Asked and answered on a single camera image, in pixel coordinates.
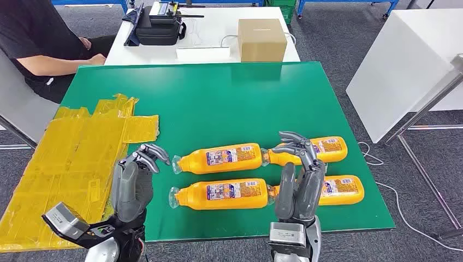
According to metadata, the dark blue cloth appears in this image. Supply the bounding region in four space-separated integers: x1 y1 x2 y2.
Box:
123 3 145 47

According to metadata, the brown cardboard box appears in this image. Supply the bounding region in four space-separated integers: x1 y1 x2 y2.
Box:
238 18 288 63

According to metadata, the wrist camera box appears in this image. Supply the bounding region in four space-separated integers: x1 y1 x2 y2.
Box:
268 222 308 250
41 202 91 241

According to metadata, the white floor cable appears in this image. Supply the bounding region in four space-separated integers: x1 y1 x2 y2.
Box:
358 141 463 253

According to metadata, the person's right hand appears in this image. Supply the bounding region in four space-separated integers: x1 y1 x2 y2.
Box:
86 53 107 67

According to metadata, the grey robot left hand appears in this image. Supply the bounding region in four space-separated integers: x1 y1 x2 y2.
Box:
110 143 171 223

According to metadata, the orange plastic bottle clear cap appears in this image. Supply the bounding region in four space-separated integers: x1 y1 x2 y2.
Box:
266 175 365 207
261 135 349 168
168 178 270 211
171 142 264 176

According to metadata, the green plastic crate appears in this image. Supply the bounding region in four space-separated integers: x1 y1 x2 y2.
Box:
265 0 298 25

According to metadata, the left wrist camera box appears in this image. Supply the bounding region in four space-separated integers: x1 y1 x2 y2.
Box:
41 202 91 241

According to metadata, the person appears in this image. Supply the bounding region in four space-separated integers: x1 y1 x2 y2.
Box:
0 0 116 105

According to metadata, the white desk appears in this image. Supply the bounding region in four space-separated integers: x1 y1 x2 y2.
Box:
104 6 301 67

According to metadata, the black carrying case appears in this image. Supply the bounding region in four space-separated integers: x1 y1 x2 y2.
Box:
135 5 187 46

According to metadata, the white table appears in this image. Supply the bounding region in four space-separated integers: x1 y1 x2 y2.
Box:
345 9 463 145

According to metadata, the blue metal rack frame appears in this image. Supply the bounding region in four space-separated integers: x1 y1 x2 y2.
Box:
181 0 266 8
296 0 400 20
50 0 130 14

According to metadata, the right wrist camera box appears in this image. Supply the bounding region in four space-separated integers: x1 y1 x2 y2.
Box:
268 222 308 250

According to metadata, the yellow tape sheet patch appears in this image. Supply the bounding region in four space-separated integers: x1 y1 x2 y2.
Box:
0 93 160 253

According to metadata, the metal stand frame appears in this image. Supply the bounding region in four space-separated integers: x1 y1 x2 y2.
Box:
383 53 463 241

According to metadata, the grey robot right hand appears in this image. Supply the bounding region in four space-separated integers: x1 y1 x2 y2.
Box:
271 130 327 223

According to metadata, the remote controller with antennas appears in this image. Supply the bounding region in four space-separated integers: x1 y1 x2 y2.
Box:
149 1 205 25

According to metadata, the flat white box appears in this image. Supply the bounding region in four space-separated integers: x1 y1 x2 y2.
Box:
176 47 232 62

